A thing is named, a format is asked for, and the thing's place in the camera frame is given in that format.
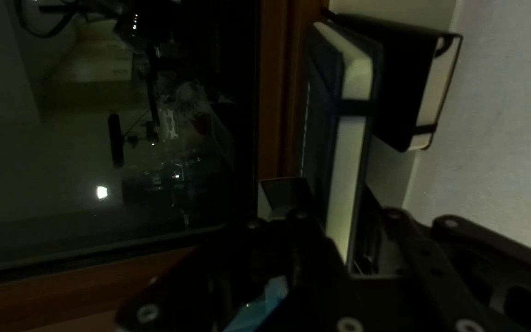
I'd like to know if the navy notebook with white print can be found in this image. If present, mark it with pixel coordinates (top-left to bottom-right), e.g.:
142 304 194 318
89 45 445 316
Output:
301 18 386 274

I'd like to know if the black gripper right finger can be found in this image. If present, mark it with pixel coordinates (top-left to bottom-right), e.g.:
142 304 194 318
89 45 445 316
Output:
380 206 531 332

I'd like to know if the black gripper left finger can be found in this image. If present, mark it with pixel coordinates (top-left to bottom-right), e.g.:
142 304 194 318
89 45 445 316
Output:
116 176 351 332

